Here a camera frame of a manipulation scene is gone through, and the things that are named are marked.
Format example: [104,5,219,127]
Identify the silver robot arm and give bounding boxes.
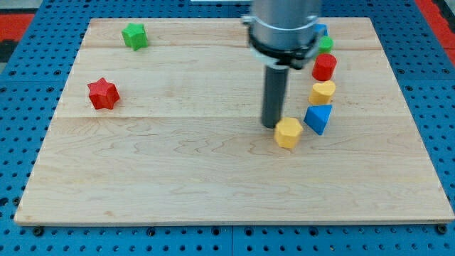
[242,0,323,70]

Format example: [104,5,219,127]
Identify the red cylinder block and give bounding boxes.
[312,53,337,81]

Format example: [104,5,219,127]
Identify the wooden board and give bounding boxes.
[14,18,454,227]

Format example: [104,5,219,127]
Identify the yellow hexagon block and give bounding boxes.
[274,117,304,149]

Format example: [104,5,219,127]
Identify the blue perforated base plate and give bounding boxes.
[1,0,454,255]

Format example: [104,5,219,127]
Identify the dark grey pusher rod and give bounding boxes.
[261,66,289,129]

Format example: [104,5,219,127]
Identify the red star block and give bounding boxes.
[87,78,120,110]

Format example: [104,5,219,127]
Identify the blue cube block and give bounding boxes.
[315,23,328,36]

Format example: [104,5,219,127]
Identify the yellow heart block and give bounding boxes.
[309,80,336,105]

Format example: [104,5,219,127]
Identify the green star block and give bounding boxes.
[122,23,148,51]

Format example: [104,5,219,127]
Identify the blue triangle block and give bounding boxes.
[304,105,333,135]

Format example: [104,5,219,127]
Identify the green cylinder block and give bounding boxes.
[318,36,334,54]

